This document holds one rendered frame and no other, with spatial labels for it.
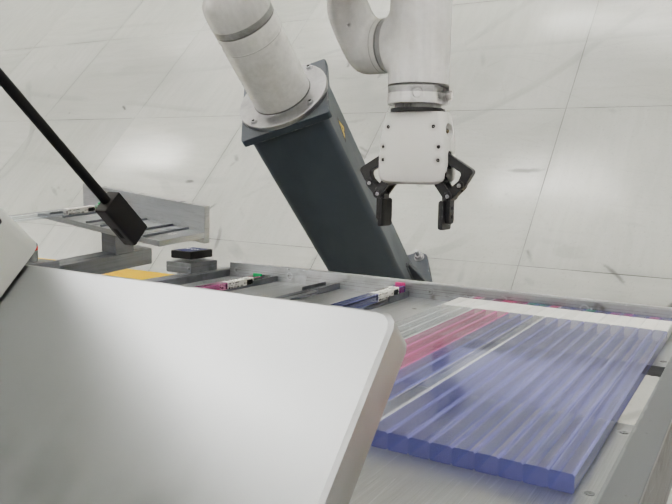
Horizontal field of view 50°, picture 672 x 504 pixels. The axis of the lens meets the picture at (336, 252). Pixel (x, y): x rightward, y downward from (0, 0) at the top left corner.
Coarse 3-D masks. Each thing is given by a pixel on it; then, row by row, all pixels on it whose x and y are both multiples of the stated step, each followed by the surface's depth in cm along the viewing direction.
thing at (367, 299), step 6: (402, 288) 98; (366, 294) 91; (372, 294) 91; (378, 294) 92; (348, 300) 87; (354, 300) 87; (360, 300) 88; (366, 300) 89; (372, 300) 91; (348, 306) 86; (354, 306) 87; (360, 306) 88
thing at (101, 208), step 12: (108, 192) 59; (108, 204) 58; (120, 204) 59; (108, 216) 58; (120, 216) 59; (132, 216) 60; (120, 228) 59; (132, 228) 60; (144, 228) 61; (132, 240) 60
